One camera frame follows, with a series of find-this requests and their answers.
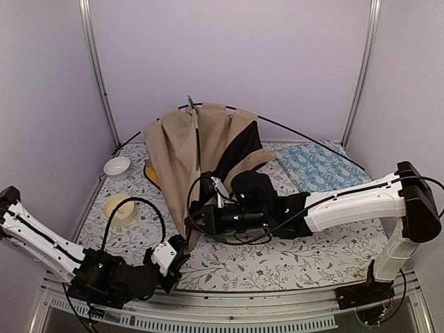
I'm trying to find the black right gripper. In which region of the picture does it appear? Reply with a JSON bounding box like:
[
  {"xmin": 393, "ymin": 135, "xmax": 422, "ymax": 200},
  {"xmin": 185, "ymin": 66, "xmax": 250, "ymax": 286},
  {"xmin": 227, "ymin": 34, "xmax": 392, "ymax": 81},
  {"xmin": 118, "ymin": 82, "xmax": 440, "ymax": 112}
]
[{"xmin": 185, "ymin": 201, "xmax": 270, "ymax": 233}]

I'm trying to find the beige pet tent fabric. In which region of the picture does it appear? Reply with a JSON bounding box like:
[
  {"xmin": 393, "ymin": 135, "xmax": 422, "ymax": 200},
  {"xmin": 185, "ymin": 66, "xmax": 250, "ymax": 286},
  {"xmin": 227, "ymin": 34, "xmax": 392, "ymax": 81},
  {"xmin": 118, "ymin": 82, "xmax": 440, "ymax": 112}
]
[{"xmin": 142, "ymin": 103, "xmax": 276, "ymax": 244}]

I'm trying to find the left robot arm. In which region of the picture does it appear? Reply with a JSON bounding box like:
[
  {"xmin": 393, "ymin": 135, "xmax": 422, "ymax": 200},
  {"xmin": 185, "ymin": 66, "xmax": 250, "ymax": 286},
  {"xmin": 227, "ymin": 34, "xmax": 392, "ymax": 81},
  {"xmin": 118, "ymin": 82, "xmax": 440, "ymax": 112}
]
[{"xmin": 1, "ymin": 186, "xmax": 190, "ymax": 309}]

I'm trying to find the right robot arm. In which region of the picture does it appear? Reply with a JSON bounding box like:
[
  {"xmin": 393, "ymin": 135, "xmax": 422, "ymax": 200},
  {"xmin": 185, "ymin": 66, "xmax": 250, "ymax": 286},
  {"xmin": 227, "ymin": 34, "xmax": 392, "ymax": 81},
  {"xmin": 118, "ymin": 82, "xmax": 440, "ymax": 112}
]
[{"xmin": 185, "ymin": 162, "xmax": 442, "ymax": 302}]

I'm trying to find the yellow bear bowl stand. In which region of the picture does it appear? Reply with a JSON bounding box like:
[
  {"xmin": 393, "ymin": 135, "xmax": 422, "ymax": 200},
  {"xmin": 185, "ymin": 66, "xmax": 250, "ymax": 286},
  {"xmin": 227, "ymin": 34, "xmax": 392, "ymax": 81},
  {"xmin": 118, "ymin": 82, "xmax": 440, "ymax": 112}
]
[{"xmin": 143, "ymin": 166, "xmax": 160, "ymax": 188}]

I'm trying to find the floral white table mat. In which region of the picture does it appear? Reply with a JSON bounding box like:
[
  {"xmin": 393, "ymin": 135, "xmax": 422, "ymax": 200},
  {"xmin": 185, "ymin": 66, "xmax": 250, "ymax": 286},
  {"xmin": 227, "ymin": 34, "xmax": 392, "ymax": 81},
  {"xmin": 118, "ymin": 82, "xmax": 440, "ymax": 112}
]
[{"xmin": 77, "ymin": 143, "xmax": 387, "ymax": 293}]

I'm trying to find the cream paw print bowl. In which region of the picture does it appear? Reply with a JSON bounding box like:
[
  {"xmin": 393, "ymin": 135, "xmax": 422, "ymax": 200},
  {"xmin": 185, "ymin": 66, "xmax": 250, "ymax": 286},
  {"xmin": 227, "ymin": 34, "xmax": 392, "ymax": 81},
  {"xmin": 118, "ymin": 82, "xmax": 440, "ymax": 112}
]
[{"xmin": 101, "ymin": 194, "xmax": 137, "ymax": 228}]

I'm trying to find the white ceramic bowl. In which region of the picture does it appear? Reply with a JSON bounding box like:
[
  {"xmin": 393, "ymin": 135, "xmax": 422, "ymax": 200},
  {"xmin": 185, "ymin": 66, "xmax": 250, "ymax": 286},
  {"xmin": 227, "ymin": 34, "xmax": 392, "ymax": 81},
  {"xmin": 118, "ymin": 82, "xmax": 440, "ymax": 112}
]
[{"xmin": 103, "ymin": 157, "xmax": 131, "ymax": 181}]

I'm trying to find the blue snowman print cushion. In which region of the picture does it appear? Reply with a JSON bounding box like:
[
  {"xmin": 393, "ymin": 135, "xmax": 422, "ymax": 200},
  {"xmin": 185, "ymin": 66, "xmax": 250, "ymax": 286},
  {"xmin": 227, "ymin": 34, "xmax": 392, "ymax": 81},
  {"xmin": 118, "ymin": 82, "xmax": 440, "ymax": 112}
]
[{"xmin": 275, "ymin": 139, "xmax": 371, "ymax": 192}]

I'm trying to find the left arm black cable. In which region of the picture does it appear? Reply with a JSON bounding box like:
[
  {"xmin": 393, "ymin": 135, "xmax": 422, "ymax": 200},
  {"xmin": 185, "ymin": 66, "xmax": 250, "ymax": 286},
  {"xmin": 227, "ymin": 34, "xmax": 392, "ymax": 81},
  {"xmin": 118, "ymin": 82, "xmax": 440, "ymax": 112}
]
[{"xmin": 60, "ymin": 196, "xmax": 167, "ymax": 333}]

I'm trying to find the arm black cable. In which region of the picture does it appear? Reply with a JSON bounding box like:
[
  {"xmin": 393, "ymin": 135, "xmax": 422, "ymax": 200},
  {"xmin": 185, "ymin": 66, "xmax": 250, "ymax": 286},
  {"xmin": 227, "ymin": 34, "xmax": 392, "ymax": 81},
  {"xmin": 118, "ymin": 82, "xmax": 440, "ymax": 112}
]
[
  {"xmin": 185, "ymin": 175, "xmax": 443, "ymax": 325},
  {"xmin": 60, "ymin": 196, "xmax": 167, "ymax": 333}
]

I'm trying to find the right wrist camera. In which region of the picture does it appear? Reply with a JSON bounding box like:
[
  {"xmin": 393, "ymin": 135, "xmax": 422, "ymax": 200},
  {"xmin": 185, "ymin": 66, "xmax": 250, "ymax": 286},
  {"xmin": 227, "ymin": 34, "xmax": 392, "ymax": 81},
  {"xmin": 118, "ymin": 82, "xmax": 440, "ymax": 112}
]
[{"xmin": 201, "ymin": 171, "xmax": 231, "ymax": 208}]

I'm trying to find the aluminium front rail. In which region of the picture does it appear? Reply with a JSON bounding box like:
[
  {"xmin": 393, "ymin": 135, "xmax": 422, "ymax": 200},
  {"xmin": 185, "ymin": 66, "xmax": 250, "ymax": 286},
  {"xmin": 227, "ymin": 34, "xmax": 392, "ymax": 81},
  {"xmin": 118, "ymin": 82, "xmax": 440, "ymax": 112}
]
[{"xmin": 30, "ymin": 271, "xmax": 438, "ymax": 332}]

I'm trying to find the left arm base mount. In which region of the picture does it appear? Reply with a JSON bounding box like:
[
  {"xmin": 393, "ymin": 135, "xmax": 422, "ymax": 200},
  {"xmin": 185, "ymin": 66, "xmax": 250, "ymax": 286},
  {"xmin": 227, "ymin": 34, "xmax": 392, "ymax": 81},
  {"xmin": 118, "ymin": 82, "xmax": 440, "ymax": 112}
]
[{"xmin": 67, "ymin": 284, "xmax": 128, "ymax": 309}]

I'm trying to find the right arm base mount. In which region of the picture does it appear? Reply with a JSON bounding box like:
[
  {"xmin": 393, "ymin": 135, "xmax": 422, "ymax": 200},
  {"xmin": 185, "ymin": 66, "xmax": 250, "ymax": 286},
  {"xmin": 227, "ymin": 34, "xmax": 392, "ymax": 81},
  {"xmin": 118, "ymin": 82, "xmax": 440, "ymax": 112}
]
[{"xmin": 334, "ymin": 260, "xmax": 395, "ymax": 310}]

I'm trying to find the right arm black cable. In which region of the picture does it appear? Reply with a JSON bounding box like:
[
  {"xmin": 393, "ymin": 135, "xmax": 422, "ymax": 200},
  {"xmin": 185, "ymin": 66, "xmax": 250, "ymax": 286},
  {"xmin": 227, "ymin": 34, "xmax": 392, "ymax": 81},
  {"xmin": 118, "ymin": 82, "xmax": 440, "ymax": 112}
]
[{"xmin": 185, "ymin": 175, "xmax": 443, "ymax": 325}]

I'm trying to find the aluminium left corner post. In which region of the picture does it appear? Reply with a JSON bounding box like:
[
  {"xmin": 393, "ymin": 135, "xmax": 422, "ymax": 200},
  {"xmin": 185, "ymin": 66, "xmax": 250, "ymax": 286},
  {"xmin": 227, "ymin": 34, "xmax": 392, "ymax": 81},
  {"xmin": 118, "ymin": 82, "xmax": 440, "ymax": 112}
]
[{"xmin": 78, "ymin": 0, "xmax": 121, "ymax": 148}]

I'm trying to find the aluminium corner post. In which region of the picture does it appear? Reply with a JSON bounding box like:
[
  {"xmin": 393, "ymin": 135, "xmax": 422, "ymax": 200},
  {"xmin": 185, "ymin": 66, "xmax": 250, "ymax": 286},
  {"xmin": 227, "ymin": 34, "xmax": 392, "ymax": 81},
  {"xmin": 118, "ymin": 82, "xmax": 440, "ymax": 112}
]
[
  {"xmin": 341, "ymin": 0, "xmax": 382, "ymax": 149},
  {"xmin": 78, "ymin": 0, "xmax": 121, "ymax": 148}
]

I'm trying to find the aluminium right corner post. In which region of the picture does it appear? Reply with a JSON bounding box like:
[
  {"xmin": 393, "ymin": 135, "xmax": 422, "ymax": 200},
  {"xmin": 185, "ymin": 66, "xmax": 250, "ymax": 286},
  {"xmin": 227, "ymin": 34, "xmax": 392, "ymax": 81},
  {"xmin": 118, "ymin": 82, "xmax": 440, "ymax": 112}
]
[{"xmin": 341, "ymin": 0, "xmax": 382, "ymax": 149}]

